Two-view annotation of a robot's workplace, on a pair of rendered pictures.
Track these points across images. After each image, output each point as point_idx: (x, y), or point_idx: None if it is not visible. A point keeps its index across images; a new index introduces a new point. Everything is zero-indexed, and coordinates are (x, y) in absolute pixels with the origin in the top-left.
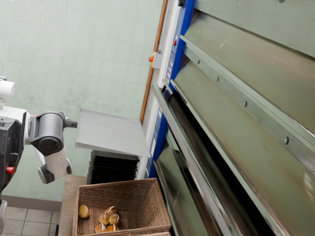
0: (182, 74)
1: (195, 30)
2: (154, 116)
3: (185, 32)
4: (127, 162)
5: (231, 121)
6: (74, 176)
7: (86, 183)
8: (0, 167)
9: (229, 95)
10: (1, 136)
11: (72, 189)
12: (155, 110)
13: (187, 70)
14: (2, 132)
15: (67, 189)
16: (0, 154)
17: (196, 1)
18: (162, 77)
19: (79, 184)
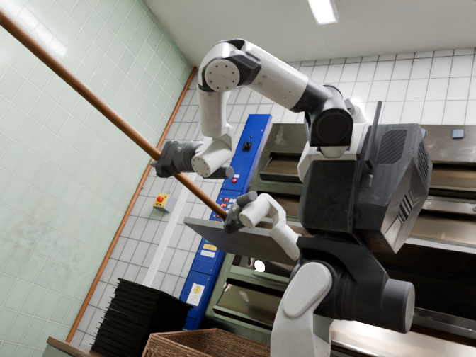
0: None
1: (290, 168)
2: (162, 264)
3: (252, 172)
4: (184, 307)
5: (445, 227)
6: (62, 339)
7: (88, 348)
8: (418, 210)
9: (429, 208)
10: (430, 168)
11: (92, 353)
12: (164, 257)
13: None
14: (431, 164)
15: (88, 353)
16: (426, 191)
17: (274, 146)
18: (179, 220)
19: (85, 348)
